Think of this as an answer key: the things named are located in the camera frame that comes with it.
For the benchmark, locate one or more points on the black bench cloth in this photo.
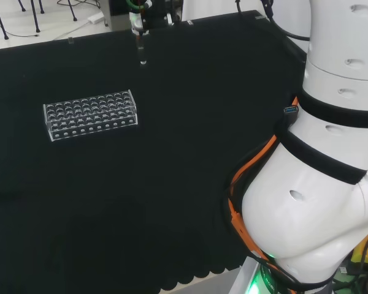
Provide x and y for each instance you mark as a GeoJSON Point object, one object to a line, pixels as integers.
{"type": "Point", "coordinates": [141, 199]}

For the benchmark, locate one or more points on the clear cloth clip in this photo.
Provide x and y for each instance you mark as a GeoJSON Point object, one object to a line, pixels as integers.
{"type": "Point", "coordinates": [70, 40]}

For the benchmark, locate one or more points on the clear glass test tube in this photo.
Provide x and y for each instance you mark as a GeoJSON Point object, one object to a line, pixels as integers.
{"type": "Point", "coordinates": [142, 50]}

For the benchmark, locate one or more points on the clear plastic test tube rack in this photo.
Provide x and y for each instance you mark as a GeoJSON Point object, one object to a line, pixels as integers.
{"type": "Point", "coordinates": [89, 118]}

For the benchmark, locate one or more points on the black plug with blue socket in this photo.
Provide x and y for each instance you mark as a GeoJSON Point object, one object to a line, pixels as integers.
{"type": "Point", "coordinates": [290, 109]}

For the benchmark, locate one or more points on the black tripod leg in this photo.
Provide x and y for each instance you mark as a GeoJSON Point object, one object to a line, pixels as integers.
{"type": "Point", "coordinates": [1, 21]}
{"type": "Point", "coordinates": [72, 10]}
{"type": "Point", "coordinates": [35, 16]}

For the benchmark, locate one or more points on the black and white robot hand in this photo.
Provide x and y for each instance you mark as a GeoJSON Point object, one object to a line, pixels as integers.
{"type": "Point", "coordinates": [154, 13]}

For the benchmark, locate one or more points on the yellow stop button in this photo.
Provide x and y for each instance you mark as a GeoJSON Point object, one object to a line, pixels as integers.
{"type": "Point", "coordinates": [366, 251]}

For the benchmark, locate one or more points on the grey metal box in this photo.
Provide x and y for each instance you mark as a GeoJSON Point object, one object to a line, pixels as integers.
{"type": "Point", "coordinates": [116, 15]}

